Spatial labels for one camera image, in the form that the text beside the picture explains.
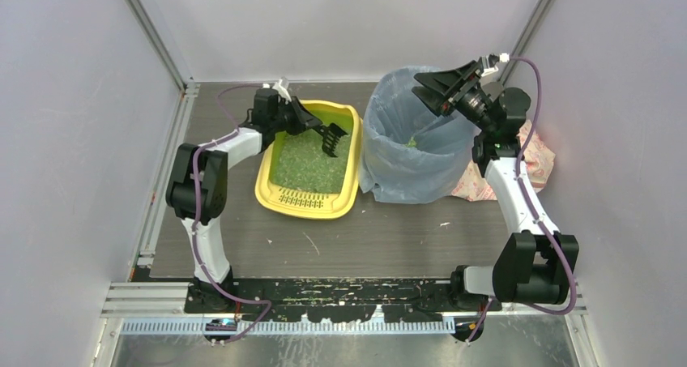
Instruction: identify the green cat litter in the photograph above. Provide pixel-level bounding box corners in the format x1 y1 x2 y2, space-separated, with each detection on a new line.
271 130 352 194

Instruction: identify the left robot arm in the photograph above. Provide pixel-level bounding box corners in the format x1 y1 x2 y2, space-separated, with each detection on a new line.
165 88 326 313

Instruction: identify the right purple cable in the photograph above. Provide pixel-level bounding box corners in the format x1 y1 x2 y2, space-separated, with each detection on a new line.
465 57 579 344

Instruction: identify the black litter scoop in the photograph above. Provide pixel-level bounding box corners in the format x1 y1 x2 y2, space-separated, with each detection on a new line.
313 123 348 158

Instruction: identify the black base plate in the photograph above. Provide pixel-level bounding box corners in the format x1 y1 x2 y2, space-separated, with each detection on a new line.
184 276 501 323

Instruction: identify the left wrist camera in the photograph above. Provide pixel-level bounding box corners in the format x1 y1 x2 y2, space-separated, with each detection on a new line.
262 77 292 102

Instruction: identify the blue bag lined bin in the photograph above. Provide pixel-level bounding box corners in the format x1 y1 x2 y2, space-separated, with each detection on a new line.
359 66 476 204

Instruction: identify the pink patterned cloth bag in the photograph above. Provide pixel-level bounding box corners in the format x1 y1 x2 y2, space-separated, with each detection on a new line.
450 132 556 202

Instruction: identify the yellow litter box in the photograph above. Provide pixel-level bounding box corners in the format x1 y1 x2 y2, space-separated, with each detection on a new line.
254 100 363 220

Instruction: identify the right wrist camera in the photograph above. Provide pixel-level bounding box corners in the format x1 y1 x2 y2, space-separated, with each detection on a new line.
478 53 510 79

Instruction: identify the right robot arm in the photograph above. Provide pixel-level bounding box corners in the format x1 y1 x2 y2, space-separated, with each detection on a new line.
412 54 579 314

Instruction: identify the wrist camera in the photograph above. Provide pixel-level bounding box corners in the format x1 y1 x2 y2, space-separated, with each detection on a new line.
262 77 292 102
478 53 510 79

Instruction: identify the purple cable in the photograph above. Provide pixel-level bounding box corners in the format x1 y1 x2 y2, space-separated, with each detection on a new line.
465 57 579 344
192 83 272 345

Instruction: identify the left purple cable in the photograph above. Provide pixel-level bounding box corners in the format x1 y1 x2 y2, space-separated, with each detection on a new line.
192 83 272 345

